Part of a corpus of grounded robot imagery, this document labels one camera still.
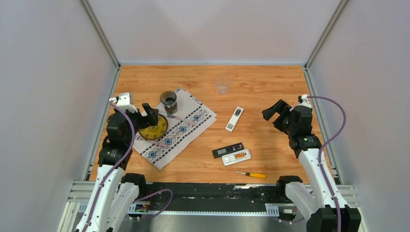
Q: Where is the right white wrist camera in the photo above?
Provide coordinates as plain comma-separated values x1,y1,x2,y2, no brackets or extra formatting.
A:
290,94,312,111

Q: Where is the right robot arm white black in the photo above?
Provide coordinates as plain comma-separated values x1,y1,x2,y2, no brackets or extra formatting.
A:
262,95,362,232

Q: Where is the pink handled fork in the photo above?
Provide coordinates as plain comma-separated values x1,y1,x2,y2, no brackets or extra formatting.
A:
134,135,170,148

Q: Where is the dark smoked glass cup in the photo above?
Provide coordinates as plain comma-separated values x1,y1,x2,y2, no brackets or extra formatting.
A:
160,91,177,115

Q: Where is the clear drinking glass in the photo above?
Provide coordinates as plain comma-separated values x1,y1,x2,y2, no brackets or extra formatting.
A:
215,75,231,95

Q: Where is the white slim remote control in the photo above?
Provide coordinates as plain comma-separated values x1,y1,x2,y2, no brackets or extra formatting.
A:
225,106,243,132

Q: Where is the black remote control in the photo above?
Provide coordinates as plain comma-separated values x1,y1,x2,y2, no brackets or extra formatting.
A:
212,143,244,158

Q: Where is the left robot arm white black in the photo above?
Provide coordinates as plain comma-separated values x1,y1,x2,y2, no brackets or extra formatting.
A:
75,101,159,232

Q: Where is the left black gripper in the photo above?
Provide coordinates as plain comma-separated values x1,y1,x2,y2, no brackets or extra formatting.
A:
121,103,158,144

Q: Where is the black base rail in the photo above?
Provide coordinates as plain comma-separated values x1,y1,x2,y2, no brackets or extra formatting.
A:
139,182,296,213

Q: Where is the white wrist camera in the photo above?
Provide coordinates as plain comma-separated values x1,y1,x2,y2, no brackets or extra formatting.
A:
290,94,312,111
108,92,137,113

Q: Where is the white remote battery bay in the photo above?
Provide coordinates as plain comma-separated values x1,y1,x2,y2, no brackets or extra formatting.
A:
221,149,251,166

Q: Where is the patterned white placemat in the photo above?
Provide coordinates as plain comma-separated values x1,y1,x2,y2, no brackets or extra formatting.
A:
133,88,217,170

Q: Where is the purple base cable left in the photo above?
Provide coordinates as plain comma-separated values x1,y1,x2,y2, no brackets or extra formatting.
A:
130,188,174,220

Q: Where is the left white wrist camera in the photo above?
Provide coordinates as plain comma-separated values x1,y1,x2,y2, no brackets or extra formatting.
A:
108,92,137,113

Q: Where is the yellow black plate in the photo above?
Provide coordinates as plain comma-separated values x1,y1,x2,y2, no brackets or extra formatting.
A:
138,114,168,140

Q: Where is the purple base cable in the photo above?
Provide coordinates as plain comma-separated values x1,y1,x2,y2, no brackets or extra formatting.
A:
130,188,174,220
277,190,315,224

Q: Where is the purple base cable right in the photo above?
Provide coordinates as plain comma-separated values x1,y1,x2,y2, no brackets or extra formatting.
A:
277,190,315,224

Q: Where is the yellow handled screwdriver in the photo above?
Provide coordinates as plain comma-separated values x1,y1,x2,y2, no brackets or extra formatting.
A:
236,172,267,179

